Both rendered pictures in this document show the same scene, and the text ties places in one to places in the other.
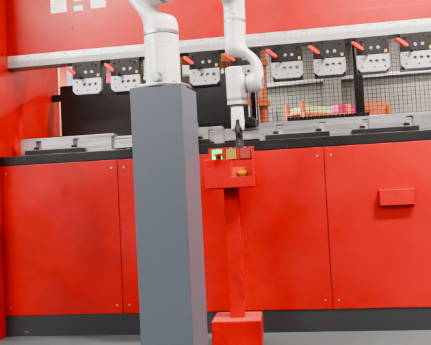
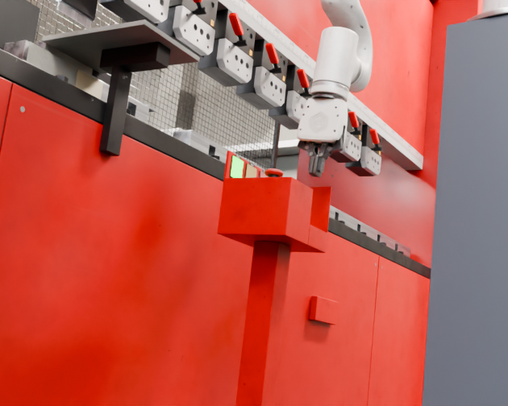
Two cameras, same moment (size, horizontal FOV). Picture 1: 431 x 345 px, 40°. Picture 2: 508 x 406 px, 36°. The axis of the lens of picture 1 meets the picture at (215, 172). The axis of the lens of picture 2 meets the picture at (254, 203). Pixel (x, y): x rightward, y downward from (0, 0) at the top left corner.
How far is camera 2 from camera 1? 2.42 m
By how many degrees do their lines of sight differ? 67
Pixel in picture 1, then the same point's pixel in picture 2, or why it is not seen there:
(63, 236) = not seen: outside the picture
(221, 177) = (302, 221)
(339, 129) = not seen: hidden behind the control
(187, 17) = not seen: outside the picture
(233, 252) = (271, 373)
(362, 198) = (299, 304)
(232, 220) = (278, 308)
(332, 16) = (284, 18)
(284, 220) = (231, 321)
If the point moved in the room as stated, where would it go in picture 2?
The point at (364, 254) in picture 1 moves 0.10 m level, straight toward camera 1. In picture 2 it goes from (289, 392) to (319, 396)
